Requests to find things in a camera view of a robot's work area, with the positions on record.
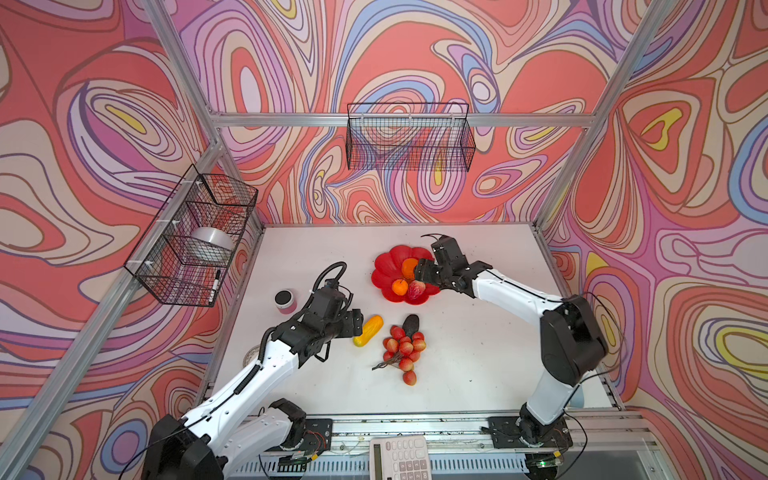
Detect red fake strawberry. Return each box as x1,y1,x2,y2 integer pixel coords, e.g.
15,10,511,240
406,280,426,303

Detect large fake orange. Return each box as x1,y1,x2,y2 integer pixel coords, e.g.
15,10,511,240
401,258,419,281

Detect yellow fake mango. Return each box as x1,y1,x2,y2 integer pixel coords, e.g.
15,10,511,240
353,315,384,348

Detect small fake orange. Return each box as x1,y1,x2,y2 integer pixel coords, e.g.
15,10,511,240
391,278,409,297

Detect dark fake avocado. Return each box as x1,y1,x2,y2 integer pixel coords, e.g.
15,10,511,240
402,314,420,338

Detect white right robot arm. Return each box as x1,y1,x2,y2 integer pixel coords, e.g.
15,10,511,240
414,234,609,447

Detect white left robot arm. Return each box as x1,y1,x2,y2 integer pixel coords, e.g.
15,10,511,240
140,280,363,479

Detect red flower-shaped fruit bowl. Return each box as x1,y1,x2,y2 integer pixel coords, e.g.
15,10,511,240
371,245,440,306

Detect red fake grape bunch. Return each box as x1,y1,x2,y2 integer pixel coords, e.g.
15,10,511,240
371,326,426,386

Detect pink white round speaker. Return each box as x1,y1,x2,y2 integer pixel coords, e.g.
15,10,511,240
274,289,297,315

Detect clear tape roll on table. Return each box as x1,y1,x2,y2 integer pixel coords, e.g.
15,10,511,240
243,345,260,370

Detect black marker in basket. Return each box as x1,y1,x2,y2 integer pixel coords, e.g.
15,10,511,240
208,270,221,304

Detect silver tape roll in basket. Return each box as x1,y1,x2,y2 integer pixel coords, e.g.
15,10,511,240
188,227,235,264

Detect white calculator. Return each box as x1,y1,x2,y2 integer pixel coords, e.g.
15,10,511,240
369,435,432,480

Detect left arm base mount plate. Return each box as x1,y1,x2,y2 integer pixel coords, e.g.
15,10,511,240
266,418,333,474

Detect black wire basket back wall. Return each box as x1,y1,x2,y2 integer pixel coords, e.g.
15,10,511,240
345,100,476,172

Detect black wire basket wall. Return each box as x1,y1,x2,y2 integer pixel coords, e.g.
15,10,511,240
124,166,258,307
345,100,476,172

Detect black wire basket left wall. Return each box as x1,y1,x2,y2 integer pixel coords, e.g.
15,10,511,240
124,166,258,307

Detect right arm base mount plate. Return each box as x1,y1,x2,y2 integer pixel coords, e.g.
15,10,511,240
480,415,573,451

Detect aluminium frame back crossbar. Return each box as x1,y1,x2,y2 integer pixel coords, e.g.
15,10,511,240
210,113,597,128

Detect aluminium frame post back left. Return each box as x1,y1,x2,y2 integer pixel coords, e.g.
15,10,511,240
140,0,265,232

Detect aluminium frame post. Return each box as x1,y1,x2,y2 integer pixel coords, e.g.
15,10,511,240
531,0,676,236
140,0,265,232

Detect aluminium frame rail left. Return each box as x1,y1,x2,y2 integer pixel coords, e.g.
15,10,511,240
1,141,224,479

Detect aluminium frame post back right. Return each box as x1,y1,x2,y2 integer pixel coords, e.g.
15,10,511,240
531,0,676,236

